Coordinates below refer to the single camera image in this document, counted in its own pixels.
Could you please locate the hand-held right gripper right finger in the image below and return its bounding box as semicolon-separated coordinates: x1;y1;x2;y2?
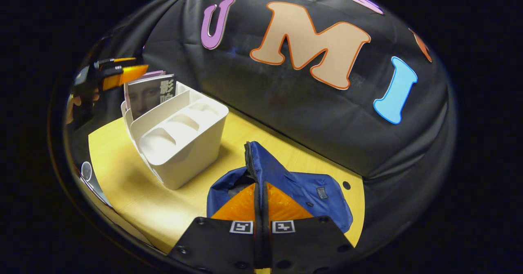
263;182;361;274

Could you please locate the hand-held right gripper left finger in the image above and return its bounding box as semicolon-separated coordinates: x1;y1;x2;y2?
168;182;264;274

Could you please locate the grey portrait cover book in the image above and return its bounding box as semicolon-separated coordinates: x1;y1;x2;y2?
125;74;177;121

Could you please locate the pink cover book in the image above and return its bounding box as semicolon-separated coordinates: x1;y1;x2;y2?
125;70;166;87

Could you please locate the blue schoolbag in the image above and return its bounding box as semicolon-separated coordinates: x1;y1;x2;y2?
206;140;354;234

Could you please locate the white plastic bookshelf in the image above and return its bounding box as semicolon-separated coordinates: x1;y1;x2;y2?
121;81;229;191

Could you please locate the black backdrop cloth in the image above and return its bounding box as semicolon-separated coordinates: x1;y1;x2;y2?
67;0;456;250

